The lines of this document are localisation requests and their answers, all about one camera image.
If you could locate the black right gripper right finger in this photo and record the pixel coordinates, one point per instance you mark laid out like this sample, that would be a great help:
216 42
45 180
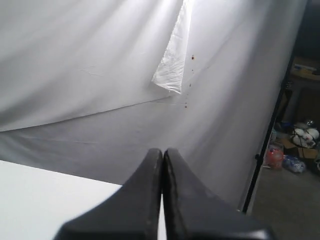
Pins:
194 212

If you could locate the wooden shelf with boxes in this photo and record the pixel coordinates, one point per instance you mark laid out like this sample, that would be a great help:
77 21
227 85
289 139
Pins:
304 75

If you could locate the blue plastic bag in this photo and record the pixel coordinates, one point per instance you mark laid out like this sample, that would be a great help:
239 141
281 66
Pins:
293 164

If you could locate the brown cardboard box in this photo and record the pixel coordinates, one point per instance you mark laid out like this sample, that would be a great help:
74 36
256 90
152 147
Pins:
300 152

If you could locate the red plastic bag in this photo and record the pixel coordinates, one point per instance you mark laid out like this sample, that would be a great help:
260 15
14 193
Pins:
274 158

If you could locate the white backdrop cloth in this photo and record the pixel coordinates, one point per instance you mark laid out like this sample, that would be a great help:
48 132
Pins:
88 86

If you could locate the black backdrop stand pole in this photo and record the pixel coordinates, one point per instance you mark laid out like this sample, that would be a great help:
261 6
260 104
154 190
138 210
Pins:
260 157

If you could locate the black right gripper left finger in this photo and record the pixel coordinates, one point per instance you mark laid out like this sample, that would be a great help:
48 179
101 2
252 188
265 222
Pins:
131 213

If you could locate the white round objects pile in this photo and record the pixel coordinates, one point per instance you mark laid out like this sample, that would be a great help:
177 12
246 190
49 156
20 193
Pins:
305 134

